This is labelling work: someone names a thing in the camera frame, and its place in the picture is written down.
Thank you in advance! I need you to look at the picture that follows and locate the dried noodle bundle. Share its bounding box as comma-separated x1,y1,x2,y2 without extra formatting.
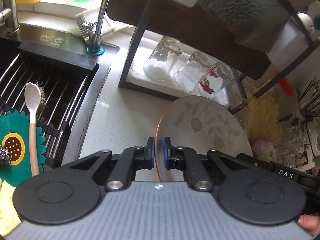
242,93,283,146

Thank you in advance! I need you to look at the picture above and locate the person's right hand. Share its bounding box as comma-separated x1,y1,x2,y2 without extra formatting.
298,215,320,235

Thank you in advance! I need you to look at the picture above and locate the green sunflower mat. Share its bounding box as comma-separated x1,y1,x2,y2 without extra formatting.
1,111,32,187

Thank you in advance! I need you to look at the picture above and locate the upturned printed glass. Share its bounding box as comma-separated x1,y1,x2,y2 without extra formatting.
197,62,233,99

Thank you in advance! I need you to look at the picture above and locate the steel wool scrubber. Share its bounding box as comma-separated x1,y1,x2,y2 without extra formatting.
0,146,11,166

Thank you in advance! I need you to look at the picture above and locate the small steel tap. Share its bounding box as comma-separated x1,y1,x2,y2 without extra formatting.
1,0,20,36

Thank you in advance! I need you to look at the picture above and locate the bowl of garlic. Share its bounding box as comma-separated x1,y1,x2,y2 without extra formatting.
251,139,277,162

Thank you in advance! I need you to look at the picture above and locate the black sink drain rack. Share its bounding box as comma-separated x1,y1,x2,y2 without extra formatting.
1,38,99,168

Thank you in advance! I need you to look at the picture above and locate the curved steel faucet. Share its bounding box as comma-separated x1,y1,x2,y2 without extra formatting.
86,0,109,56

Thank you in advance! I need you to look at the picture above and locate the black dish rack shelf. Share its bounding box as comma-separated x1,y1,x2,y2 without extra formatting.
106,0,319,100

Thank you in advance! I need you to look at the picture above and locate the yellow sponge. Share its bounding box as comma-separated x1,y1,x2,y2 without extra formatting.
0,181,21,236

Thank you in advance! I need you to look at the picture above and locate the upturned clear glass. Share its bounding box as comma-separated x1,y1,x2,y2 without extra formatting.
143,36,183,81

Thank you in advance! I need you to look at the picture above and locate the white pink spoon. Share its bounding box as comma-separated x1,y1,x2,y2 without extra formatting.
24,82,41,176

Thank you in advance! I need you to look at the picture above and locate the white leaf-pattern plate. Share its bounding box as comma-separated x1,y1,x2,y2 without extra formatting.
155,96,253,181

